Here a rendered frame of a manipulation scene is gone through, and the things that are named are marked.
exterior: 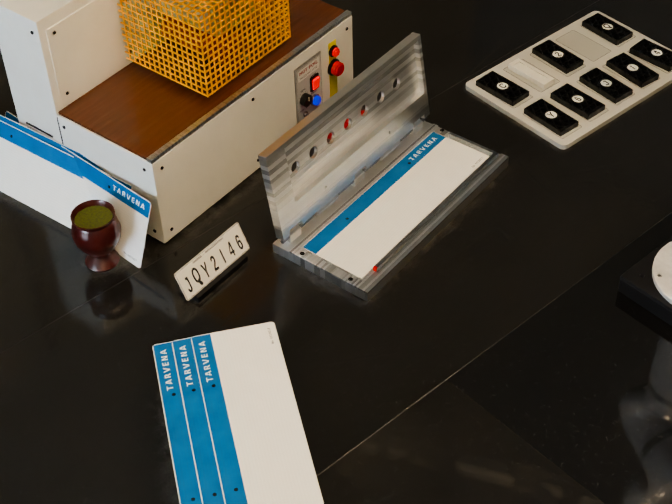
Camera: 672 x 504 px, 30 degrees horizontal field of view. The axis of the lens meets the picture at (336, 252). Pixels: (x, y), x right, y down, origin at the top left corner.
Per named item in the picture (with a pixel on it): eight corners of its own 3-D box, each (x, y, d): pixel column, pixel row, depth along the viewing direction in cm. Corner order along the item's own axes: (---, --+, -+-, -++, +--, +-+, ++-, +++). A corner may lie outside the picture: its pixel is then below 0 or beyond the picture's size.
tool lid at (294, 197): (265, 157, 205) (257, 155, 206) (285, 247, 217) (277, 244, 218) (420, 33, 230) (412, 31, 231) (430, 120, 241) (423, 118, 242)
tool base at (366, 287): (367, 302, 210) (367, 287, 208) (273, 251, 220) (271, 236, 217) (508, 166, 235) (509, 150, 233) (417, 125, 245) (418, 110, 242)
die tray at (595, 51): (563, 151, 238) (563, 147, 237) (463, 88, 253) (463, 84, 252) (696, 67, 256) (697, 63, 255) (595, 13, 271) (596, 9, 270)
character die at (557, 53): (566, 74, 254) (566, 69, 253) (531, 52, 259) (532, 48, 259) (583, 65, 256) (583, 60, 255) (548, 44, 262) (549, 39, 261)
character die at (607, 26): (616, 45, 260) (617, 41, 260) (581, 25, 266) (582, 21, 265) (632, 36, 263) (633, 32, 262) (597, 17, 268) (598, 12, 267)
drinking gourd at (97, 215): (116, 281, 215) (106, 234, 208) (70, 273, 217) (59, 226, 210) (134, 248, 221) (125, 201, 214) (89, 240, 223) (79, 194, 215)
